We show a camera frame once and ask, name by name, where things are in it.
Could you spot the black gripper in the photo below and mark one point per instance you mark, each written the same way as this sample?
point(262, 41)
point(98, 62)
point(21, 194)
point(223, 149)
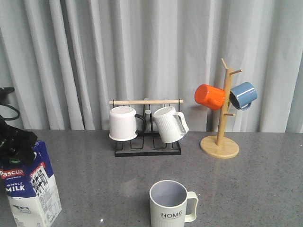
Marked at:
point(16, 144)

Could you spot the blue white milk carton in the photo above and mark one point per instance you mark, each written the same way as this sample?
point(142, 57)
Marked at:
point(31, 189)

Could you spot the cream HOME mug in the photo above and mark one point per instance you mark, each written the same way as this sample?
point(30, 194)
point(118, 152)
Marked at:
point(171, 204)

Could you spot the grey curtain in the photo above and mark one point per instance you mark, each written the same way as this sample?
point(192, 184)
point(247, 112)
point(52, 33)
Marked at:
point(67, 59)

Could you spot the white ribbed mug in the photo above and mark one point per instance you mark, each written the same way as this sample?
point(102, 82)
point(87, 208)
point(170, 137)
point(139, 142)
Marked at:
point(171, 124)

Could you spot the wooden mug tree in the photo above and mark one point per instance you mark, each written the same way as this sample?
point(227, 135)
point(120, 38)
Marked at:
point(220, 146)

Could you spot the orange mug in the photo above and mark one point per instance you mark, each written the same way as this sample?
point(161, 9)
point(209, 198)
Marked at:
point(210, 96)

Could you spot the blue mug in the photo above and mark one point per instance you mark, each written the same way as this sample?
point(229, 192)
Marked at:
point(243, 95)

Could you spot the white mug black handle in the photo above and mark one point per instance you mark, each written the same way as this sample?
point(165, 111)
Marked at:
point(123, 124)

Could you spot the black wire mug rack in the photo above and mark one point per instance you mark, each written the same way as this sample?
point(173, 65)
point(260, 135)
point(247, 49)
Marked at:
point(147, 143)

